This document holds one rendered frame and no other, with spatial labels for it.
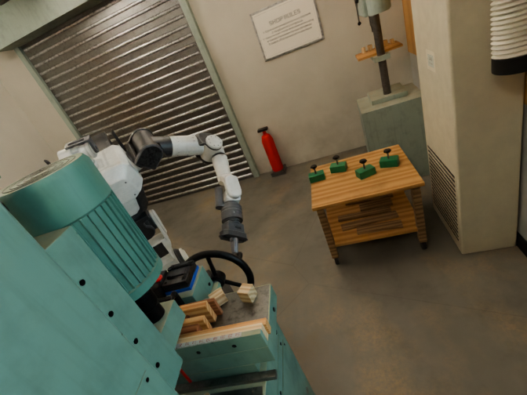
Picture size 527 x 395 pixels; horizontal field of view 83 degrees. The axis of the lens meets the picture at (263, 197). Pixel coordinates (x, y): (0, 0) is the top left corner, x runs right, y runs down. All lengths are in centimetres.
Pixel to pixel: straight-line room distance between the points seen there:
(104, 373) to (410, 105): 254
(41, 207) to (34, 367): 26
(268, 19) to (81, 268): 312
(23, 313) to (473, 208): 193
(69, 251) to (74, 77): 387
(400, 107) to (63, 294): 251
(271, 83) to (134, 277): 305
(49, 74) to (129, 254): 404
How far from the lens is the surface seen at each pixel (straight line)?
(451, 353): 181
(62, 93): 459
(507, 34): 151
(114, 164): 129
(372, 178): 204
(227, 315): 95
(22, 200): 65
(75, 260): 62
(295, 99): 357
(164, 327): 84
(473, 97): 172
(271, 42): 347
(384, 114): 268
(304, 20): 344
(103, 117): 440
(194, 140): 138
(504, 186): 200
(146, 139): 133
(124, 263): 70
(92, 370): 57
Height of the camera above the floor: 155
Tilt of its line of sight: 27 degrees down
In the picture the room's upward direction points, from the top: 23 degrees counter-clockwise
